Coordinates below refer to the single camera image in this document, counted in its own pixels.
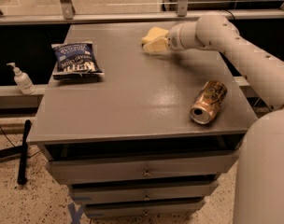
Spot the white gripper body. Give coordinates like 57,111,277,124
168,21,202,50

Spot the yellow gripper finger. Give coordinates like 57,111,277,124
143,37,169,53

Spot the yellow sponge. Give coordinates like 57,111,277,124
141,27,168,45

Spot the blue chip bag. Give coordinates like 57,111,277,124
51,41,103,80

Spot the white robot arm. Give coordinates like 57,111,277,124
142,12,284,224

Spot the orange soda can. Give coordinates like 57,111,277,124
190,80,227,125

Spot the grey drawer cabinet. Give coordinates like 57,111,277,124
26,20,259,220

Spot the grey metal railing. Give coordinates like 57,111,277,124
0,0,284,25

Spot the white pump bottle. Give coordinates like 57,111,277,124
7,63,36,95

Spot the top grey drawer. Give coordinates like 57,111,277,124
46,150,239,185

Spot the grey drawer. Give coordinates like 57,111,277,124
84,198,205,219
46,150,239,185
69,181,219,204

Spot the middle grey drawer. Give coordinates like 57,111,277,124
69,181,219,204

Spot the bottom grey drawer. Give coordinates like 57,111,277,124
84,198,205,219

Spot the black stand leg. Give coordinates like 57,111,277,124
17,119,31,185

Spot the black cable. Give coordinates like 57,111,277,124
0,120,17,148

